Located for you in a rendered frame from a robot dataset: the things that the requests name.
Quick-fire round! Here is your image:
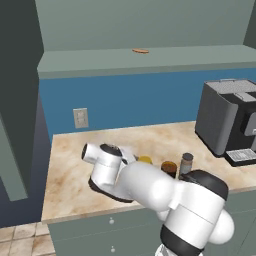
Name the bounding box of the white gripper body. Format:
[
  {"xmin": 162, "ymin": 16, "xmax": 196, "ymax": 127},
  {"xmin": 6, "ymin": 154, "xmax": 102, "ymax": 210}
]
[{"xmin": 120, "ymin": 146, "xmax": 138, "ymax": 165}]

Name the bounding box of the cinnamon shaker with grey cap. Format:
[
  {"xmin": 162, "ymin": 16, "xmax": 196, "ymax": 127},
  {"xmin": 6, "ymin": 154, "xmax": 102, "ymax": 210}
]
[{"xmin": 178, "ymin": 152, "xmax": 195, "ymax": 180}]

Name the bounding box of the grey-green base cabinet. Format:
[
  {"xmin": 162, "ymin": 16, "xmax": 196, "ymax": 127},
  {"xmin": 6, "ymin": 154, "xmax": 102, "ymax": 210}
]
[{"xmin": 47, "ymin": 189, "xmax": 256, "ymax": 256}]

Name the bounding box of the grey-green cabinet door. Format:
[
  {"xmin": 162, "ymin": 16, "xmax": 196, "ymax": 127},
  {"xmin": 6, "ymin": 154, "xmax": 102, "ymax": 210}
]
[
  {"xmin": 0, "ymin": 0, "xmax": 45, "ymax": 203},
  {"xmin": 242, "ymin": 0, "xmax": 256, "ymax": 50}
]

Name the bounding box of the grey black coffee machine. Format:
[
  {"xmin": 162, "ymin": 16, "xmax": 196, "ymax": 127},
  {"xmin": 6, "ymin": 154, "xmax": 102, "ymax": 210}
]
[{"xmin": 194, "ymin": 78, "xmax": 256, "ymax": 168}]

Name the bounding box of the flat orange food item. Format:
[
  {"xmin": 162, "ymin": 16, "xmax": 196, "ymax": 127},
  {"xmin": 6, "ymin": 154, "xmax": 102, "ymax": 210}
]
[{"xmin": 131, "ymin": 48, "xmax": 150, "ymax": 55}]

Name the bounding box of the beige wall outlet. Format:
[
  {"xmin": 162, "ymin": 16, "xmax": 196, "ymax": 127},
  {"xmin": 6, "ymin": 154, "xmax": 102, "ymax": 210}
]
[{"xmin": 72, "ymin": 107, "xmax": 90, "ymax": 130}]

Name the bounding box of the grey-green open wall cabinet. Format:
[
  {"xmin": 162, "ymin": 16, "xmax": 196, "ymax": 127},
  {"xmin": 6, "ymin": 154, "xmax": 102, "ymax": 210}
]
[{"xmin": 34, "ymin": 0, "xmax": 256, "ymax": 80}]

